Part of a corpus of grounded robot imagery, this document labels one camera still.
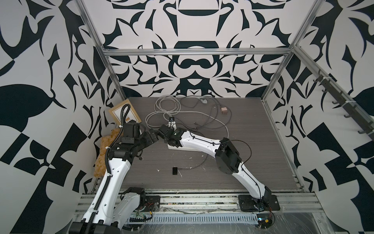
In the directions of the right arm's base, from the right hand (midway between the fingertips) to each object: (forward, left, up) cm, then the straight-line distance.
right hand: (169, 133), depth 93 cm
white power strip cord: (+28, +4, -5) cm, 29 cm away
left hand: (-9, +9, +13) cm, 18 cm away
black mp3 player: (-21, -4, -6) cm, 23 cm away
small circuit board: (-45, -48, -8) cm, 66 cm away
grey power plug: (+31, -25, -4) cm, 40 cm away
